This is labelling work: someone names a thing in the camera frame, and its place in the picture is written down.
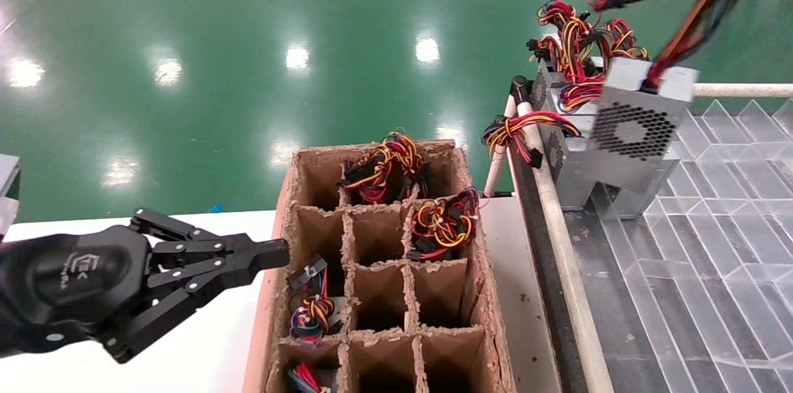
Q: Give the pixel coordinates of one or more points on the black pipe connector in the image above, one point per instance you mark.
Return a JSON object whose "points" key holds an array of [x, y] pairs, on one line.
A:
{"points": [[519, 88]]}

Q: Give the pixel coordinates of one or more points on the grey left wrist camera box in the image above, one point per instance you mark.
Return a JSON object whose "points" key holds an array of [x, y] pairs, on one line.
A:
{"points": [[6, 188]]}

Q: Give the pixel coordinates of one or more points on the clear plastic ribbed sheet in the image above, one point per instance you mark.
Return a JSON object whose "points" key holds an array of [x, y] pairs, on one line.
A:
{"points": [[712, 256]]}

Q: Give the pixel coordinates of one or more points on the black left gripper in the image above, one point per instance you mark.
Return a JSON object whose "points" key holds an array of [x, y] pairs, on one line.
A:
{"points": [[68, 281]]}

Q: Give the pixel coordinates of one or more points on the white rack pipe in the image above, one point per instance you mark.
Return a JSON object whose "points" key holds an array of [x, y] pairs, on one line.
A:
{"points": [[495, 170], [570, 269], [743, 90]]}

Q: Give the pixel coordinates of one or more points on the black rack rail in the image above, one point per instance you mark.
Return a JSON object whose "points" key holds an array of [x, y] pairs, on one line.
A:
{"points": [[544, 269]]}

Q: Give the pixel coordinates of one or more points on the brown cardboard divider box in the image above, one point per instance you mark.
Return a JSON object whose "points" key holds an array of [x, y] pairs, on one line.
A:
{"points": [[378, 238]]}

